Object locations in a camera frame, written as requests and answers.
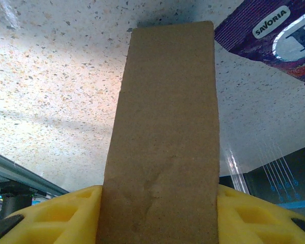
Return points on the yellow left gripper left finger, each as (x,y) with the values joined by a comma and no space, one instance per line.
(86,223)

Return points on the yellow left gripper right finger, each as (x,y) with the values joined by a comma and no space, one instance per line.
(228,228)

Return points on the brown cardboard box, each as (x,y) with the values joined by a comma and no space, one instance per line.
(165,127)

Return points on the black device under table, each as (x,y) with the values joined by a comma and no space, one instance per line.
(12,203)

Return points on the dark backdrop with blue graphics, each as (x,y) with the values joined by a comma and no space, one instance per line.
(282,167)

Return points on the purple snack bag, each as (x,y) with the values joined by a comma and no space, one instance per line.
(244,38)

